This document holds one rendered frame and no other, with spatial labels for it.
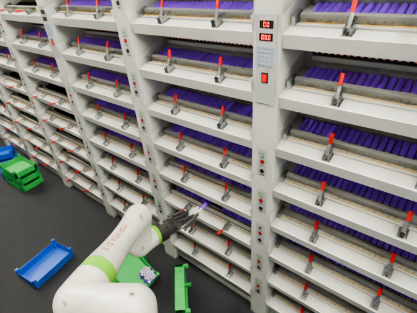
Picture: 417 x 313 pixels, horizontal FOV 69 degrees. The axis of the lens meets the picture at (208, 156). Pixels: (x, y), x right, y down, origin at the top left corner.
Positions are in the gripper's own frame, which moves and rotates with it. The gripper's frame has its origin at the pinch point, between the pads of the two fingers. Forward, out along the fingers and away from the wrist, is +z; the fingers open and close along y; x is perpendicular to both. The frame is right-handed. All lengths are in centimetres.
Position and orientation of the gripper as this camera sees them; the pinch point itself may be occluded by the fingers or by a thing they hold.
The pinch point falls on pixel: (195, 212)
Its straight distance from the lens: 155.2
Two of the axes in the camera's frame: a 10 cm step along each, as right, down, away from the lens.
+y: -7.5, -3.1, 5.8
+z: 6.5, -2.5, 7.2
